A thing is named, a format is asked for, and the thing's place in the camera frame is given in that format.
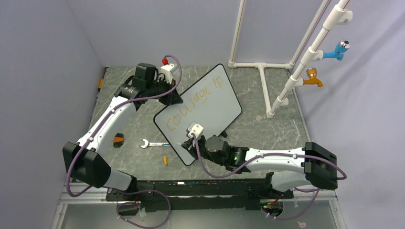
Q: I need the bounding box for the yellow marker cap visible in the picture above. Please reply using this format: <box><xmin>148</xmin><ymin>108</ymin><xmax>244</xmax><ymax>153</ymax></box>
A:
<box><xmin>163</xmin><ymin>156</ymin><xmax>168</xmax><ymax>166</ymax></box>

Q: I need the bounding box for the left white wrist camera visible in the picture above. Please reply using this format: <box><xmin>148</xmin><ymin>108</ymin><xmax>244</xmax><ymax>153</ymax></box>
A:
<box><xmin>159</xmin><ymin>58</ymin><xmax>180</xmax><ymax>83</ymax></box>

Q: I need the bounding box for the blue tap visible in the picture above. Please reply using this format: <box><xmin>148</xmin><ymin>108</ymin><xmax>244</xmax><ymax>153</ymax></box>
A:
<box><xmin>322</xmin><ymin>40</ymin><xmax>350</xmax><ymax>61</ymax></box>

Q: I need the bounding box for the white pvc pipe frame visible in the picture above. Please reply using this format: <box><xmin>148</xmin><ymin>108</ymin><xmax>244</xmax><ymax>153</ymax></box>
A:
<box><xmin>228</xmin><ymin>0</ymin><xmax>353</xmax><ymax>119</ymax></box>

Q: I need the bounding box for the orange black clamp tool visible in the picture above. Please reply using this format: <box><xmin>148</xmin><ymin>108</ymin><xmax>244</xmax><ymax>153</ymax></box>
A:
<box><xmin>113</xmin><ymin>133</ymin><xmax>125</xmax><ymax>148</ymax></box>

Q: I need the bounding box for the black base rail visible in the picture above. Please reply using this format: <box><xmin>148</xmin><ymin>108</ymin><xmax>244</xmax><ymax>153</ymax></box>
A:
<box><xmin>106</xmin><ymin>178</ymin><xmax>294</xmax><ymax>213</ymax></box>

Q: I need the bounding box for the silver wrench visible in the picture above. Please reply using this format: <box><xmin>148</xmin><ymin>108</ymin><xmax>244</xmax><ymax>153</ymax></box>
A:
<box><xmin>139</xmin><ymin>139</ymin><xmax>170</xmax><ymax>149</ymax></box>

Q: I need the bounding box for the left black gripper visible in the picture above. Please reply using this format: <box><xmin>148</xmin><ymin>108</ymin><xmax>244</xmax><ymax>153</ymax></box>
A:
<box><xmin>146</xmin><ymin>77</ymin><xmax>181</xmax><ymax>105</ymax></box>

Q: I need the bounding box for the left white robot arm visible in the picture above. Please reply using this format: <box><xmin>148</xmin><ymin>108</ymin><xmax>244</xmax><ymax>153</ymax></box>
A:
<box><xmin>63</xmin><ymin>59</ymin><xmax>183</xmax><ymax>200</ymax></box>

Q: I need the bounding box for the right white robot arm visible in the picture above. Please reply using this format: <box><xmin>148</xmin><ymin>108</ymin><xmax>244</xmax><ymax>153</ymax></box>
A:
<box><xmin>181</xmin><ymin>135</ymin><xmax>347</xmax><ymax>198</ymax></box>

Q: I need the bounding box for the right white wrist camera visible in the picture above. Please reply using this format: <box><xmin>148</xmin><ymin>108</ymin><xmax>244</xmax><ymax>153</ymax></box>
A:
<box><xmin>186</xmin><ymin>122</ymin><xmax>204</xmax><ymax>139</ymax></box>

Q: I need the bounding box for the black-framed whiteboard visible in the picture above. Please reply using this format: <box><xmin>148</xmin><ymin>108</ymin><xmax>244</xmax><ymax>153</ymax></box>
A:
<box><xmin>153</xmin><ymin>64</ymin><xmax>242</xmax><ymax>166</ymax></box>

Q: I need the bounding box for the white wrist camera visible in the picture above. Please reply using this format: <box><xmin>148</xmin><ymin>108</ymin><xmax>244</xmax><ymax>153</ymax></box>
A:
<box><xmin>159</xmin><ymin>58</ymin><xmax>180</xmax><ymax>83</ymax></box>
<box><xmin>186</xmin><ymin>122</ymin><xmax>204</xmax><ymax>139</ymax></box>

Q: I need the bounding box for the orange tap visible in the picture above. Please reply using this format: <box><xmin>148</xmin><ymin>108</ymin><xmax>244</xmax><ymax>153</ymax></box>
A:
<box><xmin>303</xmin><ymin>68</ymin><xmax>323</xmax><ymax>87</ymax></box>

